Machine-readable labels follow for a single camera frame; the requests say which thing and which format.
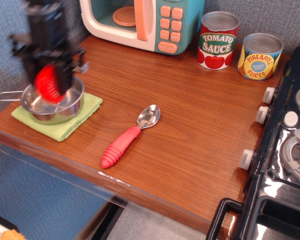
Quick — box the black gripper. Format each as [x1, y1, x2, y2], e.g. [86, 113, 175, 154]
[9, 9, 88, 95]

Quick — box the red toy tomato half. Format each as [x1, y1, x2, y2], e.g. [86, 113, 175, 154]
[34, 65, 65, 104]

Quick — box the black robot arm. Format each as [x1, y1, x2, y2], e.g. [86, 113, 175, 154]
[9, 0, 85, 95]

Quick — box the stainless steel pan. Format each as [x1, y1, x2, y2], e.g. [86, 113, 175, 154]
[0, 76, 85, 125]

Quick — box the tomato sauce can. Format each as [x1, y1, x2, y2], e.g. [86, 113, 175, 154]
[197, 11, 240, 70]

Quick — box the green folded cloth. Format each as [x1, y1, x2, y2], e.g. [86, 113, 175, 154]
[11, 92, 103, 142]

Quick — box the teal toy microwave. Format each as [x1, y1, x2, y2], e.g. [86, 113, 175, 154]
[79, 0, 205, 55]

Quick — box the orange fuzzy object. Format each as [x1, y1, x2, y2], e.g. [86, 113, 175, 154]
[0, 229, 26, 240]

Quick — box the pineapple slices can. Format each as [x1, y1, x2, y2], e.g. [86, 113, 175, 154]
[237, 32, 284, 81]

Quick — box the black toy stove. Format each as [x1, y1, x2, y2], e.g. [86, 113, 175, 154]
[206, 45, 300, 240]

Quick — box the spoon with red handle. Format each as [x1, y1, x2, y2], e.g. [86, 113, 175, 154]
[100, 104, 161, 169]

